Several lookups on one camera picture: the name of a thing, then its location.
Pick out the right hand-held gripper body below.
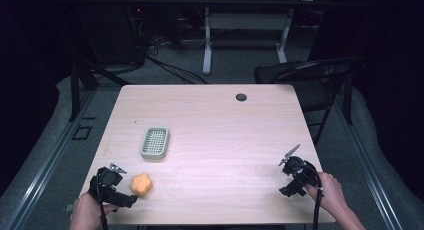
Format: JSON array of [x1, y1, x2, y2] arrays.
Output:
[[278, 155, 319, 198]]

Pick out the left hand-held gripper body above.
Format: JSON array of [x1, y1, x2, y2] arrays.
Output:
[[87, 166, 139, 209]]

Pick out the orange flower-shaped soap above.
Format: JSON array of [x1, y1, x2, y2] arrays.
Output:
[[129, 172, 154, 197]]

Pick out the person's left hand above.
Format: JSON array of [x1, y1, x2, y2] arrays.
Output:
[[69, 191, 120, 230]]

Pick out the person's right hand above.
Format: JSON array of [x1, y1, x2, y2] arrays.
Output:
[[304, 171, 348, 222]]

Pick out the green soap dish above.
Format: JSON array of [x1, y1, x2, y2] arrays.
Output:
[[139, 126, 171, 161]]

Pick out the black folding chair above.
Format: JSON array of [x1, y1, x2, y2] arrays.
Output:
[[253, 56, 367, 146]]

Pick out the black metal stand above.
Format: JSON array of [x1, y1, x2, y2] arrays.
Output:
[[67, 55, 132, 123]]

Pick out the white desk with metal legs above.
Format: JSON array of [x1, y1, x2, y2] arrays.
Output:
[[182, 0, 332, 76]]

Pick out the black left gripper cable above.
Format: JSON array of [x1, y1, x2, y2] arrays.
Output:
[[95, 171, 110, 230]]

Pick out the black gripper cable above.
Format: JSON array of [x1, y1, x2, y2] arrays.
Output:
[[95, 171, 110, 230], [306, 165, 325, 230]]

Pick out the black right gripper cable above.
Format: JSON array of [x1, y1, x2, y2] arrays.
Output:
[[306, 165, 325, 230]]

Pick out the aluminium floor rail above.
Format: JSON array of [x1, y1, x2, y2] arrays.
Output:
[[333, 95, 405, 230], [4, 89, 98, 230]]

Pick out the black floor cables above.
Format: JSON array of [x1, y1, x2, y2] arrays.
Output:
[[133, 6, 208, 85]]

